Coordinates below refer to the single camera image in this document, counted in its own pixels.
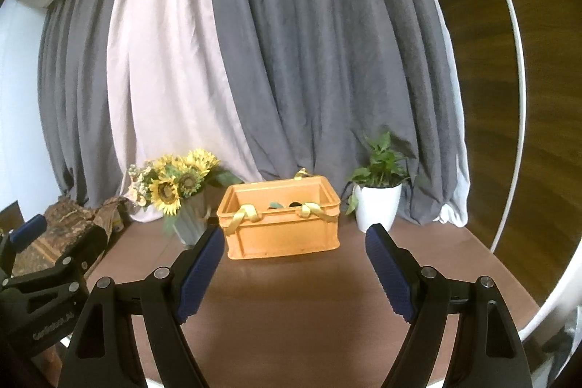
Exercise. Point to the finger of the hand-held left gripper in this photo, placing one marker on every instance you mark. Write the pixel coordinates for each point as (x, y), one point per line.
(86, 251)
(28, 233)

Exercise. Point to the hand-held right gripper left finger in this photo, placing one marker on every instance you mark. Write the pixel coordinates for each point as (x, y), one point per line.
(202, 274)

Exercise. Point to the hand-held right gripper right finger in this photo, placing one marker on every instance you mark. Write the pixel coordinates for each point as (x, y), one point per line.
(391, 279)

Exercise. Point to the orange plastic crate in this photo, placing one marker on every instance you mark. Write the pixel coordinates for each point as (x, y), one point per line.
(282, 233)

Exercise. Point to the green plush toy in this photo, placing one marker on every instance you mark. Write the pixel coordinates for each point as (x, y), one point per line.
(274, 205)

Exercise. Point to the brown patterned cloth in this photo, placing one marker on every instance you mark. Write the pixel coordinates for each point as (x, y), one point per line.
(59, 229)

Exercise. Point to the grey ribbed vase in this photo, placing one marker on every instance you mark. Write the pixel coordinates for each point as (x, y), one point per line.
(191, 224)

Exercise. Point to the white plant pot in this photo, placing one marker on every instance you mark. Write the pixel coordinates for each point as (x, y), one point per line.
(377, 206)

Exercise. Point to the beige dried flowers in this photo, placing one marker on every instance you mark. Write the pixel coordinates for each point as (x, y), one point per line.
(138, 188)

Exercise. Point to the artificial sunflower bouquet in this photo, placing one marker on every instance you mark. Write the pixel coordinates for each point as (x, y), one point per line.
(172, 188)

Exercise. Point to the white curtain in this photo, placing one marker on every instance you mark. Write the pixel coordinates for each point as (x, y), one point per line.
(459, 197)

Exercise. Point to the green potted plant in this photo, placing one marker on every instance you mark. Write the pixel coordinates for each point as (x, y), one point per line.
(379, 163)

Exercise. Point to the grey curtain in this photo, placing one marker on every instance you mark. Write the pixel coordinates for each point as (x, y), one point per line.
(77, 97)
(327, 51)

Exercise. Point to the beige curtain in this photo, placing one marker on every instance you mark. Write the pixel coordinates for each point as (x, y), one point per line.
(172, 74)

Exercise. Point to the white hoop frame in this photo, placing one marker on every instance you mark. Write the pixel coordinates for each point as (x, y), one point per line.
(523, 110)

